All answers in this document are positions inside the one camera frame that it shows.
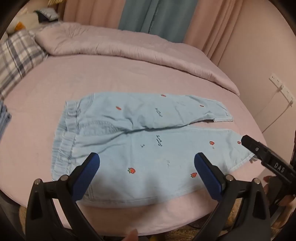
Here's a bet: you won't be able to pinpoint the blue striped cloth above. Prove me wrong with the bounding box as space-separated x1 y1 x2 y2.
0 100 12 139

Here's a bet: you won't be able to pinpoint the white cable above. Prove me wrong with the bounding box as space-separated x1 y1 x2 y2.
261 88 294 133

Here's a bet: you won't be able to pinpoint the white plush toy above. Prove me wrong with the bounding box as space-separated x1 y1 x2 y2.
6 9 41 35

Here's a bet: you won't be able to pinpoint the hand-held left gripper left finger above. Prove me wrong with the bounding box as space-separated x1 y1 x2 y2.
25 152 109 241

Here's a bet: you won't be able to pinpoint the light blue strawberry pants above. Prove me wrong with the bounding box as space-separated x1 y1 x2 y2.
51 92 255 207

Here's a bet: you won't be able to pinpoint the pink quilt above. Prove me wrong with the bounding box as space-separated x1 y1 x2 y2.
35 22 241 96

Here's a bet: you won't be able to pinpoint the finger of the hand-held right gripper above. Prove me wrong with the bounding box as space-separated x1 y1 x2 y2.
240 135 296 184

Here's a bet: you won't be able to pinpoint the white power strip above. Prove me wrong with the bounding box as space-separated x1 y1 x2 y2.
269 73 295 105

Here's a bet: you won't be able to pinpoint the plaid pillow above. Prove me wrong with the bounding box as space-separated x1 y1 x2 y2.
0 30 49 100

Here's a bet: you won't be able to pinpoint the pink curtain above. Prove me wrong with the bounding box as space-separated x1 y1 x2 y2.
183 0 248 67
57 0 126 29

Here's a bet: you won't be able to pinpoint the blue curtain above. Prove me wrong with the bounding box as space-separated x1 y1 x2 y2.
118 0 198 43

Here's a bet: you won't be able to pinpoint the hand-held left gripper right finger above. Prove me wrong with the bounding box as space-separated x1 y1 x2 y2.
194 152 272 241

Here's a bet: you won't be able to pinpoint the patterned rug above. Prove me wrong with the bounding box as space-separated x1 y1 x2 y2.
165 198 295 241

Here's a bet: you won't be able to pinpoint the person's left hand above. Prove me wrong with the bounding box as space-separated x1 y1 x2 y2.
124 229 139 241

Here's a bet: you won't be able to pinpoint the person's right hand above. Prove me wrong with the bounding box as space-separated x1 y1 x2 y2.
263 176 296 210

